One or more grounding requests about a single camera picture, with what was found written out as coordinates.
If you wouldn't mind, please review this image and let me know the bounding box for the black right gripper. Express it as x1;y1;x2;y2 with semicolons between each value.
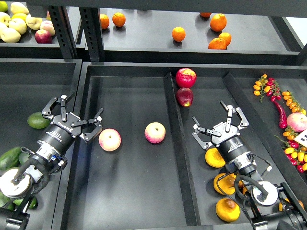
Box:
191;100;257;174

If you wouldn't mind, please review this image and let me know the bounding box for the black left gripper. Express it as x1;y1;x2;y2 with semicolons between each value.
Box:
33;95;104;168

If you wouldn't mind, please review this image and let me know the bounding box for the yellow pear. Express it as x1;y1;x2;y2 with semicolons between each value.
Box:
278;198;305;211
213;173;236;195
205;148;225;168
215;198;240;222

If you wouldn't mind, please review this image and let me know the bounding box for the dark green avocado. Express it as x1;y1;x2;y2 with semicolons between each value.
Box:
19;152;30;165

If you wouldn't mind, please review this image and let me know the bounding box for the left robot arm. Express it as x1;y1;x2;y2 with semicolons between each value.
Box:
0;95;104;230

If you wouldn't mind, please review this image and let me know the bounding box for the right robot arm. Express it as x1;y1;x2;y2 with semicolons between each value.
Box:
192;102;307;230

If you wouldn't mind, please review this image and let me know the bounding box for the green avocado top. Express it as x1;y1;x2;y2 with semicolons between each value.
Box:
27;112;50;129

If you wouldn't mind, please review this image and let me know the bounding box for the yellow pear bottom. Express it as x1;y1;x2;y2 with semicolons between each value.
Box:
215;198;240;222

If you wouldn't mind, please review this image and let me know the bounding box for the green avocado bottom left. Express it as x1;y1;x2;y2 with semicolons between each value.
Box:
0;192;15;211

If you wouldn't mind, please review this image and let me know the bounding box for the pink apple left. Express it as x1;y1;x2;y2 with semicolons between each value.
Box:
98;128;121;152

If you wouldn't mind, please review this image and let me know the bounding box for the black left tray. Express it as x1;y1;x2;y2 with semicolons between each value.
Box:
0;58;82;230

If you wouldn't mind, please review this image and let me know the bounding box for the black tray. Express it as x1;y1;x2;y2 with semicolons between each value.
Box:
60;62;307;230
0;58;82;230

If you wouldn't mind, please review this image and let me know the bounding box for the dark red apple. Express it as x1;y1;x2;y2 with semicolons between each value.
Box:
176;87;194;107

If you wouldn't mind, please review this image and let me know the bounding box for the red chili pepper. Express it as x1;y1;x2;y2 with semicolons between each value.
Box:
273;101;287;129

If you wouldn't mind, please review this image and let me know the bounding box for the cherry tomato cluster top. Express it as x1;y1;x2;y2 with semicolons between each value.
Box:
253;74;282;102

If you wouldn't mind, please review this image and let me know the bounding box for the cherry tomato cluster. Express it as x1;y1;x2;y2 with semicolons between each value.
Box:
275;127;307;173
253;74;282;102

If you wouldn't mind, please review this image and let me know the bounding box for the bright red apple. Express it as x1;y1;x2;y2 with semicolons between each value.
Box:
176;68;197;88

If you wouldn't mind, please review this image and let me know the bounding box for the cherry tomato cluster bottom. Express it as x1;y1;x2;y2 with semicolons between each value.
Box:
275;127;307;173

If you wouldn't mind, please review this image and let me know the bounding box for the white checker tag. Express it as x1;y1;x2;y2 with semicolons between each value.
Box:
294;130;307;147

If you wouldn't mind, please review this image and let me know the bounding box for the red apple on shelf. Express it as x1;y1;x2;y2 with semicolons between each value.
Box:
35;29;52;44

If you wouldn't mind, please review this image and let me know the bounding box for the black middle tray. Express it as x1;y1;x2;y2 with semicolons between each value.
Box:
60;62;307;230

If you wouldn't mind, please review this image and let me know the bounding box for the front orange on shelf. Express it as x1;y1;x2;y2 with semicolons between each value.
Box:
208;37;227;50

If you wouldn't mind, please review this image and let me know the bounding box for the peach on shelf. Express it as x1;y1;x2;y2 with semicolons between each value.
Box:
40;20;56;36

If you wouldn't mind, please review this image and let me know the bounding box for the orange behind front orange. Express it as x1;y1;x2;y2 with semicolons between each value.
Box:
219;32;232;46

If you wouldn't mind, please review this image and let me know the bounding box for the pale yellow apple front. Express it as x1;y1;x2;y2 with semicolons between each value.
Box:
0;28;21;43

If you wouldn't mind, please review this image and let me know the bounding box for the orange left on shelf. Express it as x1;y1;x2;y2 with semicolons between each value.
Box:
112;12;126;27

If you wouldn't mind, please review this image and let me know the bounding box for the orange at shelf centre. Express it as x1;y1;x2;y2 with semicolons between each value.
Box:
172;27;186;42

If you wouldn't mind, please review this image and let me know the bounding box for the large orange on shelf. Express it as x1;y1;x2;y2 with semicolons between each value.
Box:
210;13;227;32

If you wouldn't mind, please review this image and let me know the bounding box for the orange cherry tomato string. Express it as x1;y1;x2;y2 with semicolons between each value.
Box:
281;91;307;115

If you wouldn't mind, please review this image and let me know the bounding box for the orange beside shelf post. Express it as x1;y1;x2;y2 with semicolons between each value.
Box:
100;14;110;30

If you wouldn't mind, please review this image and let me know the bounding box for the black shelf post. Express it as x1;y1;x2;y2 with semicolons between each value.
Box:
79;7;105;62

